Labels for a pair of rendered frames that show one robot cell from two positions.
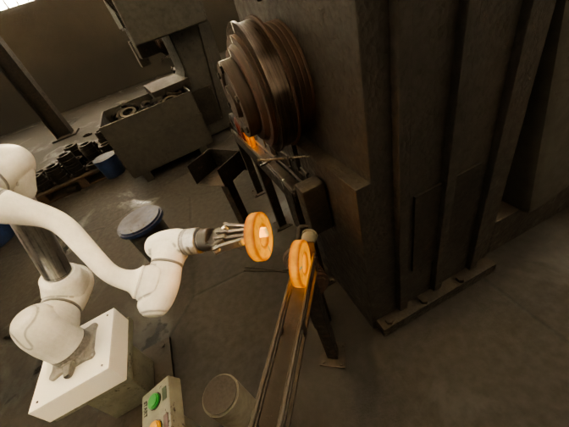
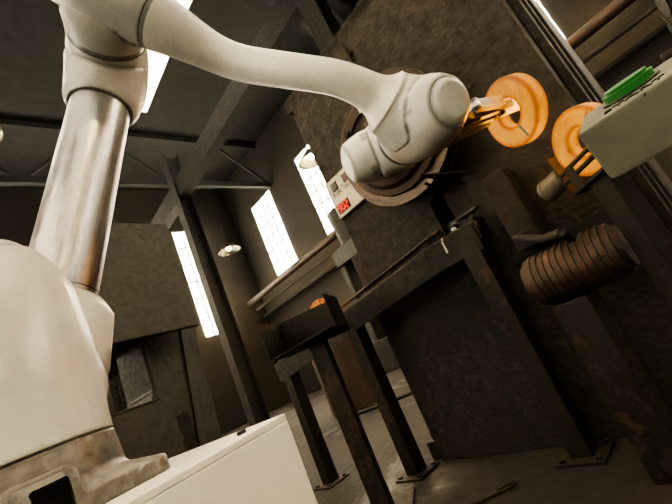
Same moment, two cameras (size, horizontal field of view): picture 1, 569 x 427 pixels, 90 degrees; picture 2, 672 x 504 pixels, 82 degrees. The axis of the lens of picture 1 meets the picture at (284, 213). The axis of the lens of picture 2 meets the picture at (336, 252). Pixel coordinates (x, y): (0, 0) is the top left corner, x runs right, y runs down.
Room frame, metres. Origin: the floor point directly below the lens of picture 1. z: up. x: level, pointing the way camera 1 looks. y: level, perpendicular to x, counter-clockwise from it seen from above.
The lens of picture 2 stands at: (0.32, 0.97, 0.49)
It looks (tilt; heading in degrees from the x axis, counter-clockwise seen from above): 15 degrees up; 324
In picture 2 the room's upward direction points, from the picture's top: 24 degrees counter-clockwise
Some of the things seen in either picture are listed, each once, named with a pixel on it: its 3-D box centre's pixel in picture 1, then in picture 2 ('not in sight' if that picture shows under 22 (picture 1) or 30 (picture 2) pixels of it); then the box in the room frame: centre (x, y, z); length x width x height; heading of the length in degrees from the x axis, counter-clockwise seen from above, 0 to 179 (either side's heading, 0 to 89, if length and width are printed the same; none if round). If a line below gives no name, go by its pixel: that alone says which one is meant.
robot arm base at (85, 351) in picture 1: (70, 352); (27, 501); (0.77, 1.03, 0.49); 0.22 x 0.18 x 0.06; 14
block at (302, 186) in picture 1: (315, 206); (516, 209); (0.91, -0.13, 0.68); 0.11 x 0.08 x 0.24; 101
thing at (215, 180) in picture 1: (234, 204); (336, 405); (1.60, 0.29, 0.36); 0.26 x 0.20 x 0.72; 46
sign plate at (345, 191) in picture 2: not in sight; (351, 186); (1.50, -0.11, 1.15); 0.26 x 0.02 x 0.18; 11
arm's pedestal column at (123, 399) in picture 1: (120, 378); not in sight; (0.79, 1.03, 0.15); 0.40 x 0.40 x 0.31; 12
